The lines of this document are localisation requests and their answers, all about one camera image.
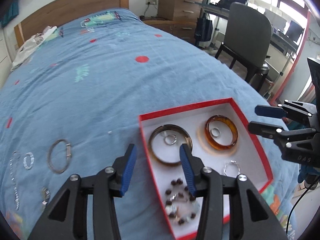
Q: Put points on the wall power socket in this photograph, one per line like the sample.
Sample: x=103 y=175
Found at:
x=151 y=2

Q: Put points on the glass top desk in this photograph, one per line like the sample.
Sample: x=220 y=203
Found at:
x=285 y=46

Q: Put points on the twisted silver hoop earring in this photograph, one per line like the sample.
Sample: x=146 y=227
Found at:
x=231 y=169

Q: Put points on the small silver watch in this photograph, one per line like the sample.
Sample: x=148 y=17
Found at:
x=45 y=196

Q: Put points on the blue patterned bedspread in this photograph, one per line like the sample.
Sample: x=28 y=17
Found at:
x=89 y=83

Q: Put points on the wooden drawer cabinet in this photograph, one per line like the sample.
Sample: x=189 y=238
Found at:
x=177 y=17

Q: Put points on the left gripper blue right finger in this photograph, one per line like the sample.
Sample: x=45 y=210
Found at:
x=192 y=167

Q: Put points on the thin silver bangle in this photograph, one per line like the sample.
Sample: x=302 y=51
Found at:
x=59 y=156

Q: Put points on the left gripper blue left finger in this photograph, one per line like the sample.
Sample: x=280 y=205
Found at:
x=123 y=170

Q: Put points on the wooden headboard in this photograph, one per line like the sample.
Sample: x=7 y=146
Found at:
x=60 y=12

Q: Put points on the right blue gloved hand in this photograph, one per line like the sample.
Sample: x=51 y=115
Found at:
x=306 y=170

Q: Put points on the red white jewelry box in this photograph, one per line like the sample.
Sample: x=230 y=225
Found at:
x=208 y=170

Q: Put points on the dark grey chair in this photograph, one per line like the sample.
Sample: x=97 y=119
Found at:
x=247 y=39

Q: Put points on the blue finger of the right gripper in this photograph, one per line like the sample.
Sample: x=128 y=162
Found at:
x=264 y=130
x=270 y=111

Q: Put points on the white clothing pile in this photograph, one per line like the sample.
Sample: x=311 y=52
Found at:
x=31 y=45

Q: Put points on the dark brown bangle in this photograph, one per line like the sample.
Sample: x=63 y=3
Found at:
x=165 y=141

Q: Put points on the amber orange bangle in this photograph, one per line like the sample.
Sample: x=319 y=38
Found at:
x=220 y=132

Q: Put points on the right teal curtain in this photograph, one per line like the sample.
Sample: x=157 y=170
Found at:
x=11 y=13

